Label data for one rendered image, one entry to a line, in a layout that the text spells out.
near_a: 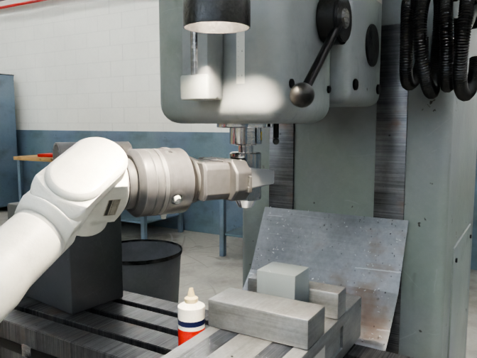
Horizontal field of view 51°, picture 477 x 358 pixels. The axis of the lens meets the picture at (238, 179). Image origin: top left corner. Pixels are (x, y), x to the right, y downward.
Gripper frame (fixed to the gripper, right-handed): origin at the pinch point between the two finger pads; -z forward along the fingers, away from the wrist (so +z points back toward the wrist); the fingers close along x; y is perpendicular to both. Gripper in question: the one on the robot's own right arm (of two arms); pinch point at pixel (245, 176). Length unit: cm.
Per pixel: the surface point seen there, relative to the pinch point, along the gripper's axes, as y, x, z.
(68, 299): 24.5, 30.8, 18.1
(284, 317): 16.7, -13.2, 3.1
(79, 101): -40, 636, -166
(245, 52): -16.5, -8.5, 6.1
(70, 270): 19.0, 30.0, 17.7
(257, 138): -5.7, -2.4, -0.4
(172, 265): 65, 169, -72
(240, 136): -6.0, -1.4, 2.0
